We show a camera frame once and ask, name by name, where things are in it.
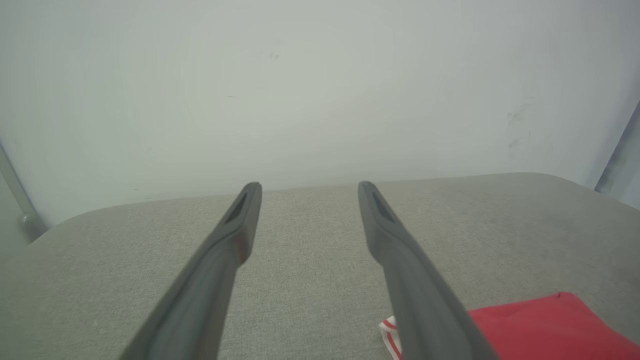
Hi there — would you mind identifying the red Bulls basketball jersey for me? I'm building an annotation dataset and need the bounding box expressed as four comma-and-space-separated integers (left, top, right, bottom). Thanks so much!
378, 292, 640, 360

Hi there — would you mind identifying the grey metal pipe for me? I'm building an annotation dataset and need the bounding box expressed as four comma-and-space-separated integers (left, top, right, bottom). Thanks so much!
0, 142, 49, 243

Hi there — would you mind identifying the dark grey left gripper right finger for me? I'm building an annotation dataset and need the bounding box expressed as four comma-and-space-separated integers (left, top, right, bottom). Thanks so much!
358, 181, 501, 360

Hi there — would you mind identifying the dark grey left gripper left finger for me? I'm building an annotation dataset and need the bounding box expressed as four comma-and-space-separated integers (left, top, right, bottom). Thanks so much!
120, 182, 263, 360

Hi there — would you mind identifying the grey wall trim strip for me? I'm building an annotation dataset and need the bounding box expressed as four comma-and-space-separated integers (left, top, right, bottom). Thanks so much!
594, 100, 640, 211

